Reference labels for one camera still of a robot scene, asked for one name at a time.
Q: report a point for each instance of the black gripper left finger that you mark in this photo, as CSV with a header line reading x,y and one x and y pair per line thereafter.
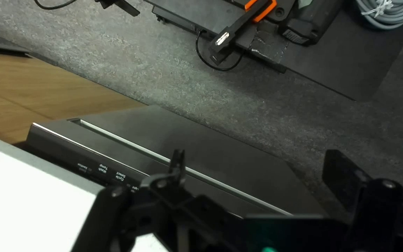
x,y
164,211

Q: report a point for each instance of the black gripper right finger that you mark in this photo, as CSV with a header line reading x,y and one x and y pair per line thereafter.
x,y
383,215

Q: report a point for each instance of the black dishwasher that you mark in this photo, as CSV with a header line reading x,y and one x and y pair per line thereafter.
x,y
210,155

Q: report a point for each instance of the black perforated breadboard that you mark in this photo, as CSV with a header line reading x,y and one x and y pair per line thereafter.
x,y
341,61

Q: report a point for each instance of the orange and black clamp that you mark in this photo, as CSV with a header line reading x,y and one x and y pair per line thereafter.
x,y
238,26

